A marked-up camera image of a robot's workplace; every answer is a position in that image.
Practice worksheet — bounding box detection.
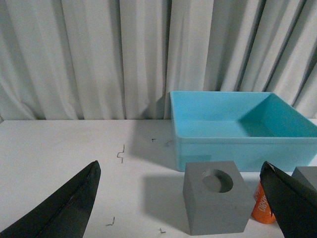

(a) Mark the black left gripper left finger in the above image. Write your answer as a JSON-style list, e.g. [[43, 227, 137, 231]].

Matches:
[[0, 161, 101, 238]]

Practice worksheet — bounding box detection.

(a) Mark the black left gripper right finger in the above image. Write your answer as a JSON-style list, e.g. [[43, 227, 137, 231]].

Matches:
[[260, 161, 317, 238]]

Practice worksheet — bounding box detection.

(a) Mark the gray cube with square hole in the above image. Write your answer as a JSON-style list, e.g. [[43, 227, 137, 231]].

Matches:
[[292, 167, 317, 190]]

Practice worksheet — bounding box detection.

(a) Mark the gray cube with round hole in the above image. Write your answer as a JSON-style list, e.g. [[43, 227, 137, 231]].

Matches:
[[183, 161, 255, 236]]

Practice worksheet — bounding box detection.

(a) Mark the blue plastic box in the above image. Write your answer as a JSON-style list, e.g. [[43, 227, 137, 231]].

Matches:
[[170, 91, 317, 172]]

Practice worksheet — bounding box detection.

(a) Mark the orange cylinder with numbers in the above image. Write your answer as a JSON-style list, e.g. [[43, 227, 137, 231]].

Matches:
[[251, 181, 276, 224]]

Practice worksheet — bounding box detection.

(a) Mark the white pleated curtain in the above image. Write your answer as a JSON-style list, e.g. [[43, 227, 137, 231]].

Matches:
[[0, 0, 317, 121]]

